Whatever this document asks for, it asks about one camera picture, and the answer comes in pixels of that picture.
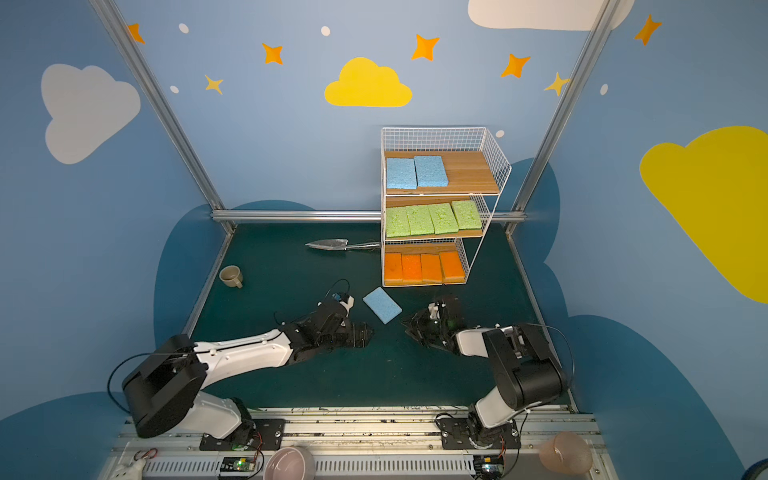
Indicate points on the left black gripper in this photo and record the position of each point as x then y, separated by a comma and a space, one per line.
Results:
346, 327

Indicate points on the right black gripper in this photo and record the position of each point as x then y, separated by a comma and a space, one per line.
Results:
430, 327

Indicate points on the blue sponge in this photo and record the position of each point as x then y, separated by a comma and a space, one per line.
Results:
382, 305
401, 174
430, 172

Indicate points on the green sponge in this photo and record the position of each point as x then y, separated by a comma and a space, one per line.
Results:
397, 223
419, 219
467, 215
443, 218

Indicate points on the white wire wooden shelf rack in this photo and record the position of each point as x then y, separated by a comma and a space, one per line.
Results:
440, 188

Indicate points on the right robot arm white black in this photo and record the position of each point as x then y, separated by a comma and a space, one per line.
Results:
525, 370

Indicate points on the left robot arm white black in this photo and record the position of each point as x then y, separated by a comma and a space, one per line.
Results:
166, 390

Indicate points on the silver metal scoop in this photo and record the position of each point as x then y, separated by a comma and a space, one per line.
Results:
341, 245

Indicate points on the beige ceramic mug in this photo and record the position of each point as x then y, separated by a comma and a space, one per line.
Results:
231, 276

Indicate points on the pink bowl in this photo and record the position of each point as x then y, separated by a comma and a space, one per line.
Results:
290, 463

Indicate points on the right green circuit board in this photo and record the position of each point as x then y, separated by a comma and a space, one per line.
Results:
488, 467

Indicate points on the green circuit board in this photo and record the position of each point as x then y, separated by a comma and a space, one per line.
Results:
488, 467
239, 467

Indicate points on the left green circuit board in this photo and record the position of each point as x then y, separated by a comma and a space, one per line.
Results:
239, 467

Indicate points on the pink plastic cup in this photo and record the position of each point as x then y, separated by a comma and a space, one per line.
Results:
566, 453

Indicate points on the white power plug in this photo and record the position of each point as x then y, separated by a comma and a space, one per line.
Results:
133, 471

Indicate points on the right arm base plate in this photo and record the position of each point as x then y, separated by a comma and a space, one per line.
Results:
469, 434

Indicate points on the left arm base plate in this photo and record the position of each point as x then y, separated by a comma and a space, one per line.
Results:
258, 433

